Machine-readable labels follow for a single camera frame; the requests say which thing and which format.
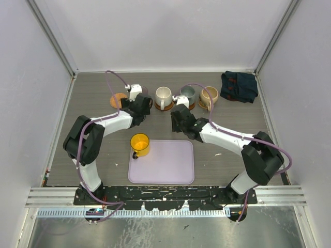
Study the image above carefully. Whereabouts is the dark wooden coaster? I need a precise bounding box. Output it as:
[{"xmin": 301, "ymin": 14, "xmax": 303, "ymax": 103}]
[
  {"xmin": 189, "ymin": 103, "xmax": 195, "ymax": 110},
  {"xmin": 154, "ymin": 101, "xmax": 174, "ymax": 111}
]

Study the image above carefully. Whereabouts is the clear purple glass mug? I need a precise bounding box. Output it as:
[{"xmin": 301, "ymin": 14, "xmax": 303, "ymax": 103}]
[{"xmin": 142, "ymin": 86, "xmax": 148, "ymax": 94}]

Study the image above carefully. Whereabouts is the light cork coaster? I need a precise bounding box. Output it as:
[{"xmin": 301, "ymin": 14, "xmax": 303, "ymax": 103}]
[
  {"xmin": 198, "ymin": 100, "xmax": 208, "ymax": 109},
  {"xmin": 110, "ymin": 93, "xmax": 128, "ymax": 109}
]

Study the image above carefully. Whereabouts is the white ceramic mug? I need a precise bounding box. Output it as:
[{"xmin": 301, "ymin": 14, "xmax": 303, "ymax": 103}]
[{"xmin": 155, "ymin": 86, "xmax": 173, "ymax": 111}]

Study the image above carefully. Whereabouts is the grey-green ceramic mug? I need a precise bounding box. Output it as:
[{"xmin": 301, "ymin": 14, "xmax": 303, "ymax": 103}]
[{"xmin": 179, "ymin": 85, "xmax": 196, "ymax": 105}]

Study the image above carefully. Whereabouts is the beige ceramic mug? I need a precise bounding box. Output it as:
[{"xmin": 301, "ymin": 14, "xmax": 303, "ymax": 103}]
[{"xmin": 199, "ymin": 86, "xmax": 219, "ymax": 112}]

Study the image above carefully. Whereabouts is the yellow glass mug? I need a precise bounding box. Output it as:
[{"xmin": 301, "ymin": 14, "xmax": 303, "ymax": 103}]
[{"xmin": 130, "ymin": 133, "xmax": 150, "ymax": 160}]

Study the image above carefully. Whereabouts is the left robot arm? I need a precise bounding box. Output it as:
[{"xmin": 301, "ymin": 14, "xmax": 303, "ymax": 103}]
[{"xmin": 63, "ymin": 93, "xmax": 153, "ymax": 205}]

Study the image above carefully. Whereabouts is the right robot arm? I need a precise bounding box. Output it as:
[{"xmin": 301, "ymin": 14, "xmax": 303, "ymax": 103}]
[{"xmin": 171, "ymin": 104, "xmax": 284, "ymax": 204}]

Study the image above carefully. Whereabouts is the lavender plastic tray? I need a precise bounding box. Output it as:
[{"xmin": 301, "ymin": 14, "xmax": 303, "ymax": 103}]
[{"xmin": 128, "ymin": 139, "xmax": 194, "ymax": 185}]

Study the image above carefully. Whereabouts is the dark blue folded cloth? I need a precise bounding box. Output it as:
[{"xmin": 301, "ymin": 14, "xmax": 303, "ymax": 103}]
[{"xmin": 220, "ymin": 71, "xmax": 258, "ymax": 103}]

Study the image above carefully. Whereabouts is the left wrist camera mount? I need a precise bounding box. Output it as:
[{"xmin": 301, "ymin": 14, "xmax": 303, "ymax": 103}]
[{"xmin": 125, "ymin": 84, "xmax": 142, "ymax": 102}]

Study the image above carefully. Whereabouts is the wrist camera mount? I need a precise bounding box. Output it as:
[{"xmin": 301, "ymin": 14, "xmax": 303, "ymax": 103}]
[
  {"xmin": 172, "ymin": 95, "xmax": 189, "ymax": 108},
  {"xmin": 125, "ymin": 84, "xmax": 142, "ymax": 102}
]

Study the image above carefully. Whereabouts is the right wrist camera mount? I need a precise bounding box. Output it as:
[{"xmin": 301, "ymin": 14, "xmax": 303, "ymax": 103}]
[{"xmin": 172, "ymin": 95, "xmax": 189, "ymax": 108}]

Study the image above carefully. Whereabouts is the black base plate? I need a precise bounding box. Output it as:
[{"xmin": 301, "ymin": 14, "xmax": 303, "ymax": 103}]
[{"xmin": 73, "ymin": 184, "xmax": 258, "ymax": 211}]

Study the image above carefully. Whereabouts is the aluminium frame rail front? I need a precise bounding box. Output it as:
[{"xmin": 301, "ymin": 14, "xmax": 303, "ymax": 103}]
[{"xmin": 26, "ymin": 185, "xmax": 307, "ymax": 207}]

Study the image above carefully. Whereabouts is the white slotted cable duct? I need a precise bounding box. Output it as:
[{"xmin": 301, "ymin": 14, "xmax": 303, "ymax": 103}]
[{"xmin": 36, "ymin": 206, "xmax": 230, "ymax": 219}]

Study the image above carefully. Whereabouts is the aluminium frame post left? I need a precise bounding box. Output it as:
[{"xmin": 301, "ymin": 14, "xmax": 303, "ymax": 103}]
[{"xmin": 26, "ymin": 1, "xmax": 79, "ymax": 78}]

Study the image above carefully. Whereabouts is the aluminium frame post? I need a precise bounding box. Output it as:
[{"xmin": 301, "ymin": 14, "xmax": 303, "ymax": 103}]
[
  {"xmin": 254, "ymin": 0, "xmax": 302, "ymax": 74},
  {"xmin": 26, "ymin": 1, "xmax": 79, "ymax": 78}
]

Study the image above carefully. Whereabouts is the aluminium frame post right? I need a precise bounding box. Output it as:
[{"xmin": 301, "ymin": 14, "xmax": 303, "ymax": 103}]
[{"xmin": 254, "ymin": 0, "xmax": 302, "ymax": 74}]

